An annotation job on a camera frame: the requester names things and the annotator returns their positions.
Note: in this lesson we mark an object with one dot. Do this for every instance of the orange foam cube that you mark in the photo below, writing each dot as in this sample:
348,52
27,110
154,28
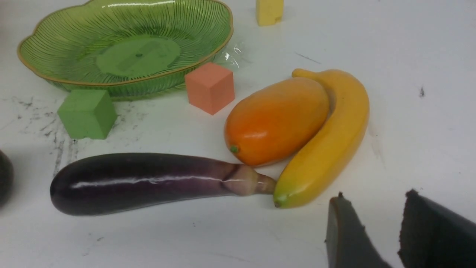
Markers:
210,87

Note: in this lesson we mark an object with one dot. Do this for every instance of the yellow banana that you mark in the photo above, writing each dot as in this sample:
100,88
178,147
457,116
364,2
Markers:
313,169

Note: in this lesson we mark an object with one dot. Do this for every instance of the yellow foam cube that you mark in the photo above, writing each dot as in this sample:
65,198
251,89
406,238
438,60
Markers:
268,12

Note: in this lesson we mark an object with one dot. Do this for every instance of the green foam cube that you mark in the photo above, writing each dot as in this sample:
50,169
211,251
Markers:
88,114

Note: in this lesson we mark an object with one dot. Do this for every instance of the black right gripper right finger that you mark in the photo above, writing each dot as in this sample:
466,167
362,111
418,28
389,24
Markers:
433,236

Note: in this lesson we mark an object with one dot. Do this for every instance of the orange mango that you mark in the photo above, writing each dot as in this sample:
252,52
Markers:
274,122

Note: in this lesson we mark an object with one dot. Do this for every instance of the green glass leaf plate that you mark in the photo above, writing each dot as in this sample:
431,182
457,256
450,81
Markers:
134,49

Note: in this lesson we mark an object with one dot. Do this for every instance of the purple eggplant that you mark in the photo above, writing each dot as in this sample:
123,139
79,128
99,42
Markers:
113,183

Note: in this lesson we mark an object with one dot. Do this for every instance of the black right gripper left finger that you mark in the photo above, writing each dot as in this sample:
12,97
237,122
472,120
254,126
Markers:
347,243

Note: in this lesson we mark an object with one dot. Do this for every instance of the dark purple mangosteen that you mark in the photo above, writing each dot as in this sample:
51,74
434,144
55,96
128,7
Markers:
6,178

